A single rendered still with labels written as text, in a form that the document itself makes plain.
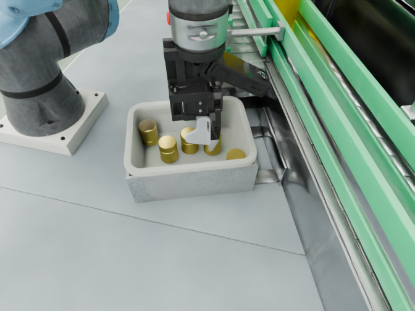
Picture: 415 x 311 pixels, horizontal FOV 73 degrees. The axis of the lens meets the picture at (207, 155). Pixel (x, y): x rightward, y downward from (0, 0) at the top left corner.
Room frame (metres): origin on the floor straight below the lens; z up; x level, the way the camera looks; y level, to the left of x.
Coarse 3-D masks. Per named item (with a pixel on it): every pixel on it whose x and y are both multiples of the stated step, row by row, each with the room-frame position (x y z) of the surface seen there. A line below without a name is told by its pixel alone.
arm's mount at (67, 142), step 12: (84, 96) 0.52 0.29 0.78; (96, 96) 0.52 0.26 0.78; (96, 108) 0.49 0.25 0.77; (0, 120) 0.43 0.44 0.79; (84, 120) 0.44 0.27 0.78; (0, 132) 0.40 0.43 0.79; (12, 132) 0.40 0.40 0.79; (60, 132) 0.40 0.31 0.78; (72, 132) 0.40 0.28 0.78; (84, 132) 0.42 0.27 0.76; (24, 144) 0.39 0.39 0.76; (36, 144) 0.38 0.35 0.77; (48, 144) 0.37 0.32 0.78; (60, 144) 0.37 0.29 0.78; (72, 144) 0.38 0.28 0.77
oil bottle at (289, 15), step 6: (276, 0) 0.60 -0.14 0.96; (282, 0) 0.60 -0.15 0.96; (288, 0) 0.60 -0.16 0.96; (294, 0) 0.60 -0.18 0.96; (282, 6) 0.60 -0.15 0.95; (288, 6) 0.60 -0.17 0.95; (294, 6) 0.60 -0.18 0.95; (282, 12) 0.60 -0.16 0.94; (288, 12) 0.60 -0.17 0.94; (294, 12) 0.60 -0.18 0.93; (288, 18) 0.60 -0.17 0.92; (294, 18) 0.61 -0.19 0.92; (288, 24) 0.60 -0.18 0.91
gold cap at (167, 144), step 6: (162, 138) 0.36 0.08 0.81; (168, 138) 0.36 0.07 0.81; (174, 138) 0.36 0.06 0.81; (162, 144) 0.34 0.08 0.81; (168, 144) 0.34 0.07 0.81; (174, 144) 0.34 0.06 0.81; (162, 150) 0.33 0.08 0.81; (168, 150) 0.33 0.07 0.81; (174, 150) 0.34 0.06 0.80; (162, 156) 0.33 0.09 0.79; (168, 156) 0.33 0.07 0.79; (174, 156) 0.34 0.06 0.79; (168, 162) 0.33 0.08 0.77
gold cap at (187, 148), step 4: (184, 128) 0.38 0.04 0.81; (188, 128) 0.38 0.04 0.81; (192, 128) 0.38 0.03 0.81; (180, 132) 0.37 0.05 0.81; (184, 132) 0.37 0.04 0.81; (188, 132) 0.37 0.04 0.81; (180, 136) 0.36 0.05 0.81; (184, 136) 0.36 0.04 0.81; (184, 140) 0.36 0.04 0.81; (184, 144) 0.36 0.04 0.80; (188, 144) 0.35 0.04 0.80; (192, 144) 0.35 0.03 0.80; (196, 144) 0.36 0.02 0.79; (184, 148) 0.36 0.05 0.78; (188, 148) 0.35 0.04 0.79; (192, 148) 0.35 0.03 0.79; (196, 148) 0.36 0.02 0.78; (184, 152) 0.36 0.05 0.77; (188, 152) 0.35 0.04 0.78; (192, 152) 0.35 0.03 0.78
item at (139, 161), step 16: (224, 96) 0.45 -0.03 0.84; (128, 112) 0.40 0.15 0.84; (144, 112) 0.42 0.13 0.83; (160, 112) 0.42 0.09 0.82; (224, 112) 0.43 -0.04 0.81; (240, 112) 0.40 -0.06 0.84; (128, 128) 0.36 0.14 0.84; (160, 128) 0.41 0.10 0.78; (176, 128) 0.42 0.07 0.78; (224, 128) 0.43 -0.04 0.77; (240, 128) 0.37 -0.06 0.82; (128, 144) 0.32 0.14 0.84; (144, 144) 0.38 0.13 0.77; (224, 144) 0.38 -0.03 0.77; (240, 144) 0.35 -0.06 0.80; (128, 160) 0.28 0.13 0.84; (144, 160) 0.34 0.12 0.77; (160, 160) 0.34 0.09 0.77; (176, 160) 0.34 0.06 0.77; (192, 160) 0.34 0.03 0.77; (208, 160) 0.34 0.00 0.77; (224, 160) 0.28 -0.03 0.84; (240, 160) 0.28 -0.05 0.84
